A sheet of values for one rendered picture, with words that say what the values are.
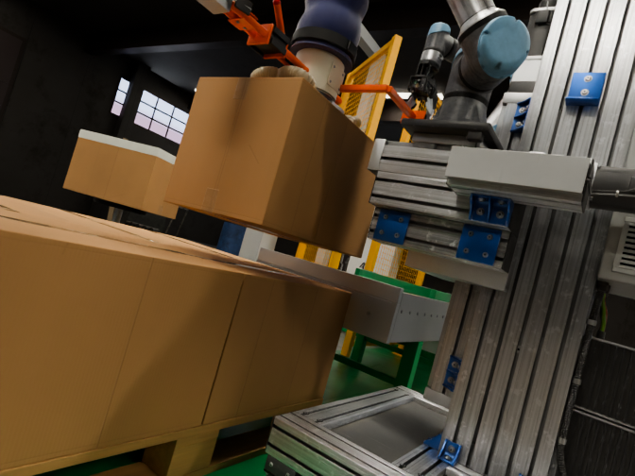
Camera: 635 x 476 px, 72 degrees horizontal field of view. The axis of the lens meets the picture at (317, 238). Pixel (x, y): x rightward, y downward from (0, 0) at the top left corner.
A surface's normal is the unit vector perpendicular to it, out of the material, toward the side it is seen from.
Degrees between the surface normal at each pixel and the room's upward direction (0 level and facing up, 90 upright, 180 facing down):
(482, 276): 90
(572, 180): 90
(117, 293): 90
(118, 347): 90
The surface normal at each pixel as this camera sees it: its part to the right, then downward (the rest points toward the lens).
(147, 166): -0.22, -0.11
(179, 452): 0.81, 0.20
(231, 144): -0.51, -0.18
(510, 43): 0.09, 0.09
